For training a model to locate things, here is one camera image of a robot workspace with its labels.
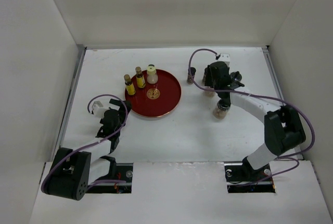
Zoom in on yellow label bottle front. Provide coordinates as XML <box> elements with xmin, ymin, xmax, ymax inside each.
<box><xmin>124</xmin><ymin>74</ymin><xmax>136</xmax><ymax>96</ymax></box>

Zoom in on yellow label bottle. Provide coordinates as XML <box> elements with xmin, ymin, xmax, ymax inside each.
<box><xmin>135</xmin><ymin>67</ymin><xmax>146</xmax><ymax>89</ymax></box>
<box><xmin>124</xmin><ymin>74</ymin><xmax>136</xmax><ymax>96</ymax></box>

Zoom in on cream squeeze bottle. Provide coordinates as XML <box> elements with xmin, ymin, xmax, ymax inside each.
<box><xmin>146</xmin><ymin>64</ymin><xmax>158</xmax><ymax>84</ymax></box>

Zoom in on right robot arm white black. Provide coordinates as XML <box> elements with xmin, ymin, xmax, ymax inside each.
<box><xmin>204</xmin><ymin>61</ymin><xmax>305</xmax><ymax>180</ymax></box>

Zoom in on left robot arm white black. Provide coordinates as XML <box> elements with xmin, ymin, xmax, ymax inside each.
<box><xmin>41</xmin><ymin>96</ymin><xmax>132</xmax><ymax>201</ymax></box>

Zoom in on black cap spice jar middle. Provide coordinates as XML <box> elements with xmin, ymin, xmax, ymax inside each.
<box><xmin>201</xmin><ymin>68</ymin><xmax>208</xmax><ymax>86</ymax></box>

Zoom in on black cap spice jar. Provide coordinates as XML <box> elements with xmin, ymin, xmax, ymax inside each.
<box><xmin>201</xmin><ymin>68</ymin><xmax>208</xmax><ymax>86</ymax></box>
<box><xmin>187</xmin><ymin>67</ymin><xmax>196</xmax><ymax>85</ymax></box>

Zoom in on pink lid spice jar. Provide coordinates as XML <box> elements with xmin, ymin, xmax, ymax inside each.
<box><xmin>204</xmin><ymin>88</ymin><xmax>215</xmax><ymax>97</ymax></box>

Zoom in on black grinder top jar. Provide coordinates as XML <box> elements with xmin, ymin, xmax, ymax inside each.
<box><xmin>230</xmin><ymin>71</ymin><xmax>242</xmax><ymax>82</ymax></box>

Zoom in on black cap spice jar left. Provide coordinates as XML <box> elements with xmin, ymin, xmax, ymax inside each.
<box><xmin>187</xmin><ymin>67</ymin><xmax>196</xmax><ymax>85</ymax></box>

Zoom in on dark lid nut jar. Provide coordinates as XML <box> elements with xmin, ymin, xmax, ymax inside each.
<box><xmin>213</xmin><ymin>99</ymin><xmax>230</xmax><ymax>120</ymax></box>

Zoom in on red round tray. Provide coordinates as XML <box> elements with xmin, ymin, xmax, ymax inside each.
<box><xmin>124</xmin><ymin>69</ymin><xmax>182</xmax><ymax>118</ymax></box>

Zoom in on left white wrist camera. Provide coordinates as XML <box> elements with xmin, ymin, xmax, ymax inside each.
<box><xmin>92</xmin><ymin>101</ymin><xmax>108</xmax><ymax>118</ymax></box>

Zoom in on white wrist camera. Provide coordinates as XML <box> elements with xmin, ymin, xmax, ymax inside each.
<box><xmin>215</xmin><ymin>53</ymin><xmax>230</xmax><ymax>66</ymax></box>
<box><xmin>92</xmin><ymin>101</ymin><xmax>108</xmax><ymax>118</ymax></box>

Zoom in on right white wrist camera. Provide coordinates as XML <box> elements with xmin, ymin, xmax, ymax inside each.
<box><xmin>215</xmin><ymin>53</ymin><xmax>230</xmax><ymax>66</ymax></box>

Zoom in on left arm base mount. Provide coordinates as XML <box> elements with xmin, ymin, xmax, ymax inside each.
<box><xmin>87</xmin><ymin>156</ymin><xmax>134</xmax><ymax>194</ymax></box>

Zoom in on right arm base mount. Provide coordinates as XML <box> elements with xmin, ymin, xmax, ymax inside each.
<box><xmin>224</xmin><ymin>163</ymin><xmax>275</xmax><ymax>193</ymax></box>

